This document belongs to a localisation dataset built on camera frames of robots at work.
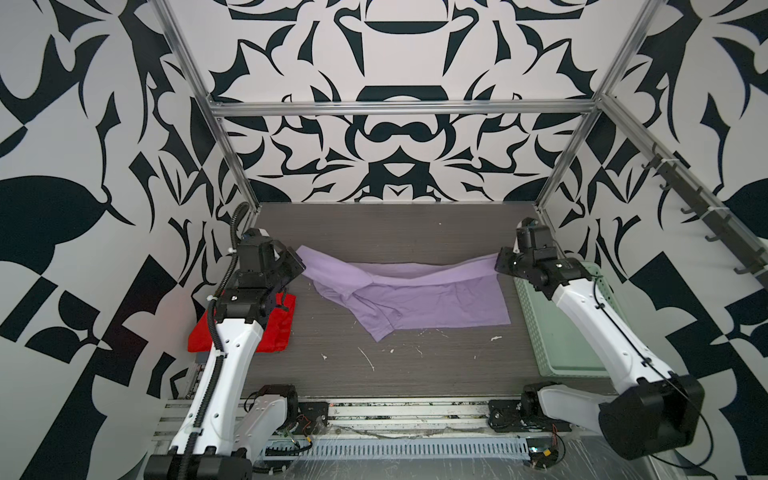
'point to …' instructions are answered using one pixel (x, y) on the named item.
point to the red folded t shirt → (276, 337)
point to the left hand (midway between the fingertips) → (297, 249)
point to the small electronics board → (541, 451)
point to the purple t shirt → (452, 293)
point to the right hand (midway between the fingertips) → (508, 253)
